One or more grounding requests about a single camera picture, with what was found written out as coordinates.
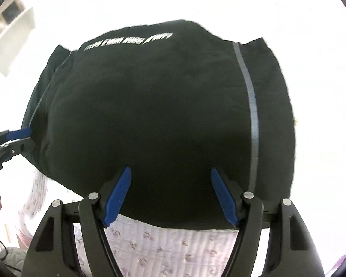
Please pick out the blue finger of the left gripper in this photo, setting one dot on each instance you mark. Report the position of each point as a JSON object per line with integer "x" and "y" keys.
{"x": 19, "y": 134}

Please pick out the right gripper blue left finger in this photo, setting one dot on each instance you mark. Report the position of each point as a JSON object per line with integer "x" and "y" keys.
{"x": 115, "y": 192}

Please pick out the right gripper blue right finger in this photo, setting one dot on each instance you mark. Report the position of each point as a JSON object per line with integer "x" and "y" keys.
{"x": 226, "y": 200}

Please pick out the black hooded jacket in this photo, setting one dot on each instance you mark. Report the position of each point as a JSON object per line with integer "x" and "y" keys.
{"x": 170, "y": 101}

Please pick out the white corner bookshelf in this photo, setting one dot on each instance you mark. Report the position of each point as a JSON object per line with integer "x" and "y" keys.
{"x": 14, "y": 35}

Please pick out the black picture frame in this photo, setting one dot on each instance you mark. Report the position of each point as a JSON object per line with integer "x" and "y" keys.
{"x": 11, "y": 12}

